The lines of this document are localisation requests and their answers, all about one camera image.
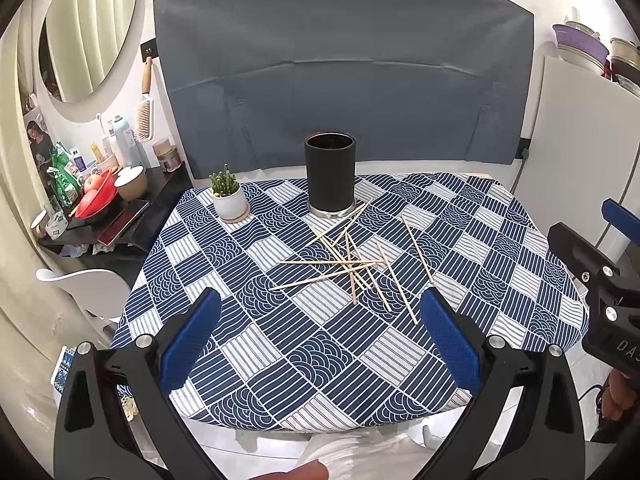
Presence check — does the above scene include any wooden chopstick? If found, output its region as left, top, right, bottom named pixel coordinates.
left=343, top=232, right=357, bottom=304
left=400, top=216, right=435, bottom=286
left=345, top=232, right=392, bottom=312
left=279, top=259, right=384, bottom=266
left=305, top=200, right=371, bottom=247
left=375, top=242, right=419, bottom=325
left=311, top=226, right=372, bottom=290
left=269, top=266, right=372, bottom=292

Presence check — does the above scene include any right hand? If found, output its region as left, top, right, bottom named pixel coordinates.
left=602, top=370, right=637, bottom=420

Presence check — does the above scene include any white cabinet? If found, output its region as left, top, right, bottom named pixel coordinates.
left=515, top=56, right=639, bottom=261

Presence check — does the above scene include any white chair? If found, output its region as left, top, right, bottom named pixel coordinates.
left=36, top=269, right=130, bottom=322

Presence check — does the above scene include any black side shelf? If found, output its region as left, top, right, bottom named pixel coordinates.
left=38, top=160, right=196, bottom=281

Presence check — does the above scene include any wooden chopstick on table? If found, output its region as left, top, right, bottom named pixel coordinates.
left=269, top=266, right=372, bottom=292
left=343, top=232, right=357, bottom=304
left=305, top=200, right=371, bottom=247
left=311, top=226, right=372, bottom=290
left=345, top=232, right=392, bottom=312
left=375, top=242, right=419, bottom=325

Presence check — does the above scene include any purple lidded pot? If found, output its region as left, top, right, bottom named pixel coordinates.
left=552, top=24, right=610, bottom=66

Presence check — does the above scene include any red notebook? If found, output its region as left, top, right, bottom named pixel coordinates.
left=98, top=200, right=150, bottom=246

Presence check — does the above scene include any red bowl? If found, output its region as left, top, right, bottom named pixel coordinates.
left=74, top=170, right=117, bottom=220

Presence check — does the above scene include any blue patterned tablecloth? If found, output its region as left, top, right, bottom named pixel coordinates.
left=113, top=172, right=588, bottom=432

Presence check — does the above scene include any beige white bowl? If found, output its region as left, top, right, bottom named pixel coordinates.
left=115, top=166, right=148, bottom=203

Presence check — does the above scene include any green snack bag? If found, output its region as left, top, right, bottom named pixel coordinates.
left=48, top=142, right=81, bottom=209

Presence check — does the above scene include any small potted green plant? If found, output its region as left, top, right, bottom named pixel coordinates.
left=209, top=164, right=250, bottom=223

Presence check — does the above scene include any white pump bottle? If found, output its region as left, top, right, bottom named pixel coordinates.
left=112, top=115, right=143, bottom=167

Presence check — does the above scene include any grey fabric backdrop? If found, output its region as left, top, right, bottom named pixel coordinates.
left=154, top=0, right=534, bottom=179

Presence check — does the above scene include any pink candle jar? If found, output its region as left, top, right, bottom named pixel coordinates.
left=152, top=139, right=182, bottom=174

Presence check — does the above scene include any black cylindrical utensil holder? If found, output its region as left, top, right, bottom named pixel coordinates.
left=305, top=132, right=356, bottom=218

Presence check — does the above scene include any wooden hair brush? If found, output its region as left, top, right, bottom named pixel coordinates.
left=136, top=56, right=153, bottom=143

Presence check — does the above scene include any oval wall mirror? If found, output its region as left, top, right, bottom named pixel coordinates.
left=39, top=0, right=136, bottom=104

